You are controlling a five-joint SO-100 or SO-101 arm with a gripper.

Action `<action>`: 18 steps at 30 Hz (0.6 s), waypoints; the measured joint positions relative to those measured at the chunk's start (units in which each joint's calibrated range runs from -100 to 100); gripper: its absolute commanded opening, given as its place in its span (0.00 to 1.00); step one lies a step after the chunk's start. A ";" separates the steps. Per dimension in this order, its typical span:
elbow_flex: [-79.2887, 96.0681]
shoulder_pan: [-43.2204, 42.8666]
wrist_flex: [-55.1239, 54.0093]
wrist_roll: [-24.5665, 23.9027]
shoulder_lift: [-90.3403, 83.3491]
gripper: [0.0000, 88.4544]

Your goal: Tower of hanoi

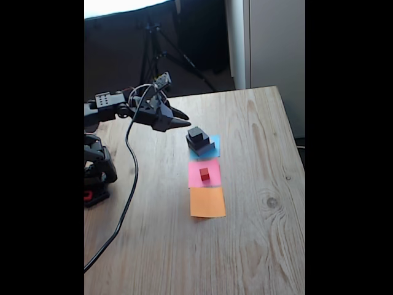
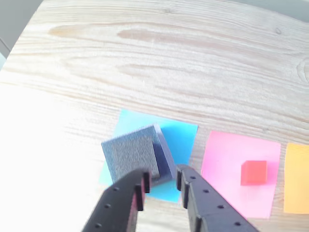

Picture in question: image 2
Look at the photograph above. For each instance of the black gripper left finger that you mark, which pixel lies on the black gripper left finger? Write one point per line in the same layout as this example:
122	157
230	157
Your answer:
118	205

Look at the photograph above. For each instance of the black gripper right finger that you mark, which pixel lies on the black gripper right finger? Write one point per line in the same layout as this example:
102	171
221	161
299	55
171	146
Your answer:
212	212

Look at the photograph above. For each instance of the medium dark foam block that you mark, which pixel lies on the medium dark foam block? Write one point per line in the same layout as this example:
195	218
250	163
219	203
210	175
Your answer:
130	152

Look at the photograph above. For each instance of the red cube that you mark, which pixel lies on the red cube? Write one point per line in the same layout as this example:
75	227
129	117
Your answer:
253	172

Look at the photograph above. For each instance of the pink paper sheet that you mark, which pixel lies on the pink paper sheet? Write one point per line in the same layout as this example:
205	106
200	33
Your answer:
224	154

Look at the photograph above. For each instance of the blue paper sheet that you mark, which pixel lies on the blue paper sheet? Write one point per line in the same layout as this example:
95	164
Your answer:
179	140

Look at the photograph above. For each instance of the orange paper sheet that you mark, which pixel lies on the orange paper sheet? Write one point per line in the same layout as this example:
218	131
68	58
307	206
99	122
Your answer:
297	178

